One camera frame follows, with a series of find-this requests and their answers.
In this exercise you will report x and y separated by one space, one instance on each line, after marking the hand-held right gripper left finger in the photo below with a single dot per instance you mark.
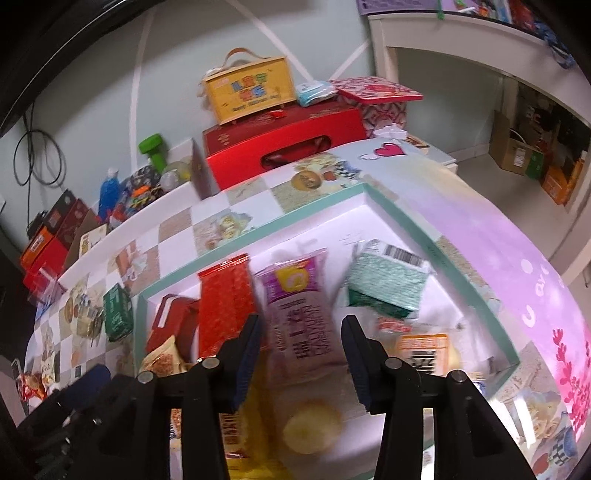
244 364

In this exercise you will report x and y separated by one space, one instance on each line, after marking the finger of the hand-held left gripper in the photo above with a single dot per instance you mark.
90 381

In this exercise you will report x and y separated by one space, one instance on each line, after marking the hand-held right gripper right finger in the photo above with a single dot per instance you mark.
358 364

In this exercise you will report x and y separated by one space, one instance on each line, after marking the yellow snack packet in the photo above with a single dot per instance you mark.
263 415

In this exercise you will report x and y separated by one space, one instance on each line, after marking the large red snack packet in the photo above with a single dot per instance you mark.
226 300

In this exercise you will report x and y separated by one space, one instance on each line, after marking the orange biscuit snack bag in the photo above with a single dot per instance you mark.
161 357

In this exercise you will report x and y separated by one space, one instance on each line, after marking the pink purple snack packet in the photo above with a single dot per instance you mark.
300 300

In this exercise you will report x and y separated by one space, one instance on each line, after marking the small red box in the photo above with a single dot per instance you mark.
173 318

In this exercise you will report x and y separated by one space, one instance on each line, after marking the teal snack packet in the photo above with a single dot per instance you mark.
388 281

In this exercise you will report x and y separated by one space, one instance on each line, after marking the teal rimmed white tray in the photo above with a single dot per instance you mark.
438 295

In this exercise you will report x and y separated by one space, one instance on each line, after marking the red white snack packet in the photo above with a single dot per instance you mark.
392 326

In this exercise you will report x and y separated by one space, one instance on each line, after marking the red cookie snack bag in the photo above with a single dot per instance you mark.
32 385

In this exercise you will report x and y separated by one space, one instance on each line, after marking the orange packet with barcode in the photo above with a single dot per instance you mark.
422 355

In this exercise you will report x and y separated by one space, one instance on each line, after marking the green box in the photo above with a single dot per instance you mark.
117 311

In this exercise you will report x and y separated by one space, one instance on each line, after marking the clear plastic container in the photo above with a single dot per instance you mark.
46 286

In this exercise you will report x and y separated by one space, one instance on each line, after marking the orange box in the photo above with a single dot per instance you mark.
39 244

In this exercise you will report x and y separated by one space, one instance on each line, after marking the small black device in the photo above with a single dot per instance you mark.
37 224

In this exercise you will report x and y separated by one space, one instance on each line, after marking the blue bottle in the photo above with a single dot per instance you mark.
110 194

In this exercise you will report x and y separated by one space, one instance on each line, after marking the colourful toy pile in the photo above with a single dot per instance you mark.
138 189

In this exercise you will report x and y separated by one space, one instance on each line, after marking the open cardboard box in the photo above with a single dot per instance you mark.
203 170

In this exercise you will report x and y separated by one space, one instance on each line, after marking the clear round ball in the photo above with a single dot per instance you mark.
175 177

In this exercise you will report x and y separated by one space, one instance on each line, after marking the red gift box with slot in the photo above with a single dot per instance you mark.
286 138

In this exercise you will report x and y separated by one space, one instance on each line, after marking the red patterned tin box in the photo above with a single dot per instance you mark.
378 99

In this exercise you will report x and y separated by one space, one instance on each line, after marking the blue white wipes pack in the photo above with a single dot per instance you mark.
316 92

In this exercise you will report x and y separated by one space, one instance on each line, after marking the stacked cardboard boxes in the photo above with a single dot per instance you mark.
540 157

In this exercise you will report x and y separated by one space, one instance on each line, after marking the white shelf unit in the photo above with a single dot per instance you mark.
461 41

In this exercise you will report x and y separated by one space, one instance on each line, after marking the black monitor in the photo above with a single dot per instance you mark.
55 41

